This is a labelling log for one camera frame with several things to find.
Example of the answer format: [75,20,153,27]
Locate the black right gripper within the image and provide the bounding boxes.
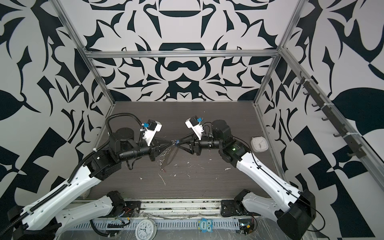
[178,131,226,157]

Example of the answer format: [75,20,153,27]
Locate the silver keyring chain with keys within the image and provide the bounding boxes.
[158,139,181,173]

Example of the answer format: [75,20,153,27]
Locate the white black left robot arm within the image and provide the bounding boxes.
[1,123,173,240]

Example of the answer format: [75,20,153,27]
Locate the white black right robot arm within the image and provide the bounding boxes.
[177,116,319,240]

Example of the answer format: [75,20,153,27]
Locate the white square clock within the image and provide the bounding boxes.
[251,137,269,153]

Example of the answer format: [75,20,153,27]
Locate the round white analog clock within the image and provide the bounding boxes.
[135,219,158,240]

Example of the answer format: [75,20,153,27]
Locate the blue owl figure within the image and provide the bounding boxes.
[198,218,213,233]

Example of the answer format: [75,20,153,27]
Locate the small electronics board left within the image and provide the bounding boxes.
[107,217,131,229]

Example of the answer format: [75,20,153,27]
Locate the small electronics board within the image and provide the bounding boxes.
[107,217,131,229]
[237,216,258,235]

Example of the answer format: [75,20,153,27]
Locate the small electronics board right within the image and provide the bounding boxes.
[237,216,258,235]

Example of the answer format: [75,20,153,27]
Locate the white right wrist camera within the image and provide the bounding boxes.
[185,116,204,140]

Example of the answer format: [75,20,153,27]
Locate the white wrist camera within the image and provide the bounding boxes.
[185,116,204,140]
[141,120,163,147]

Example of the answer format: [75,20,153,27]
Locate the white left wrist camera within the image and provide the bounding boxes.
[141,120,163,147]

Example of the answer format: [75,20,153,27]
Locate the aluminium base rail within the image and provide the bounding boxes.
[68,197,286,218]

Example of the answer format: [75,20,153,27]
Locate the white slotted cable duct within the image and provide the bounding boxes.
[89,218,244,231]

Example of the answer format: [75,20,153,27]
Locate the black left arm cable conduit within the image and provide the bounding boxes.
[0,112,143,238]

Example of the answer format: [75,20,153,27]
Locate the black wall hook rail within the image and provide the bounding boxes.
[296,72,367,159]

